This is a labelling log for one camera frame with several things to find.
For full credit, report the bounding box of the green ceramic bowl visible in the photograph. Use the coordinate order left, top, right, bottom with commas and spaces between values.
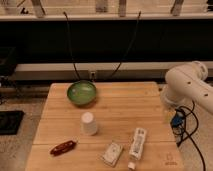
67, 80, 97, 106

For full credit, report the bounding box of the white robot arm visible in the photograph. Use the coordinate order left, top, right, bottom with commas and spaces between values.
160, 61, 213, 114

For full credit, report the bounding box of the white paper cup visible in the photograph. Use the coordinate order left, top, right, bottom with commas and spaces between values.
81, 112, 98, 136

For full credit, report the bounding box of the small white packet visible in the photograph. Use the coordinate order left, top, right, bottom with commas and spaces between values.
101, 142, 123, 167

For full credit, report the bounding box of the blue controller box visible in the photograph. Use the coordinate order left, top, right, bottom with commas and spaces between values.
170, 111, 185, 128

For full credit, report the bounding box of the black floor mat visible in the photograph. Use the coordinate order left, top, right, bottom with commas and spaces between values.
0, 110, 24, 135

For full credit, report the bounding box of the black equipment at left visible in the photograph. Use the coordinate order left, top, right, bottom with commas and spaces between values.
0, 47, 17, 76

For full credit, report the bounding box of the wall power outlet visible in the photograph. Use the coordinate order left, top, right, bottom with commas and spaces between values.
89, 71, 96, 81

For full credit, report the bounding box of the left black cable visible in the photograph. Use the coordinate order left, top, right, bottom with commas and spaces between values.
62, 11, 81, 81

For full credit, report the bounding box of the right black cable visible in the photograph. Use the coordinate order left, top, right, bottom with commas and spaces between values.
107, 10, 142, 80

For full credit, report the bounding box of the black floor cable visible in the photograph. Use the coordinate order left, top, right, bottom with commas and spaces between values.
173, 100, 208, 171

